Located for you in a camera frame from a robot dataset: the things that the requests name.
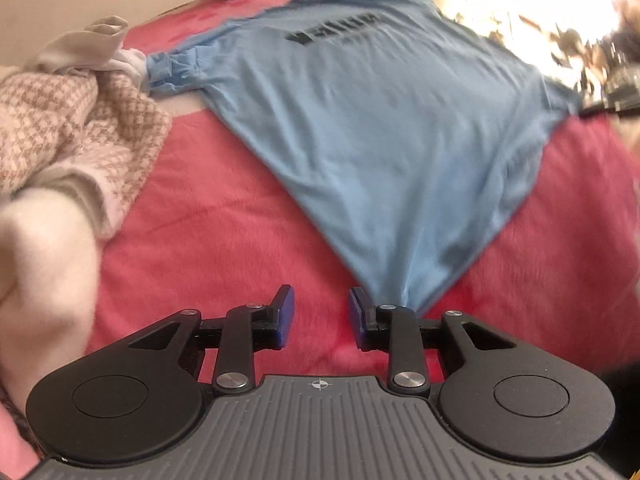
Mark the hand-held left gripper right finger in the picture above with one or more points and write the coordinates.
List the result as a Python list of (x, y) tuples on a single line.
[(357, 317)]

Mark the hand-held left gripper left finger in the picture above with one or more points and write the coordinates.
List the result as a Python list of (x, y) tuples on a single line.
[(284, 317)]

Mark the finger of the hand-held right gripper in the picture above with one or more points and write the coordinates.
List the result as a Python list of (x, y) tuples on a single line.
[(607, 107)]

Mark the light blue t-shirt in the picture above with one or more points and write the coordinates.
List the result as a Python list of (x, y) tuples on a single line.
[(390, 135)]

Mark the pink floral blanket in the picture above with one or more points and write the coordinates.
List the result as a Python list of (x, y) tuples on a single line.
[(225, 245)]

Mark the cream fleece garment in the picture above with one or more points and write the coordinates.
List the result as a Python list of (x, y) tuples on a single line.
[(40, 270)]

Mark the beige houndstooth blanket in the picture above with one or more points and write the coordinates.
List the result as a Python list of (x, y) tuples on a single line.
[(65, 125)]

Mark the white shirt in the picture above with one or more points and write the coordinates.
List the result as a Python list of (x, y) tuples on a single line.
[(100, 45)]

